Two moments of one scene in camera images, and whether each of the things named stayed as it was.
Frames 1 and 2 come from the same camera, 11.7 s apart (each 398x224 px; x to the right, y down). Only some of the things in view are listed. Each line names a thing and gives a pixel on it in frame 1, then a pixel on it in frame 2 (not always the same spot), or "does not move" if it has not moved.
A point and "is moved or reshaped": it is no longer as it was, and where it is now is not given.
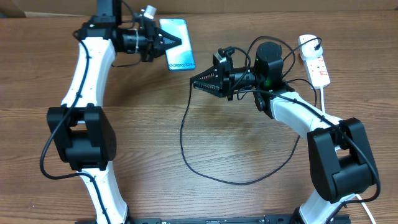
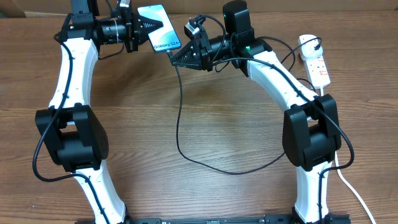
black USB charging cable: x=198 y=172 -> x=216 y=171
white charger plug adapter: x=307 y=50 does not move
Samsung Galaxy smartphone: x=180 y=56 is moved or reshaped
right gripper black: x=226 y=74 -> x=197 y=48
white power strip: x=316 y=70 does not move
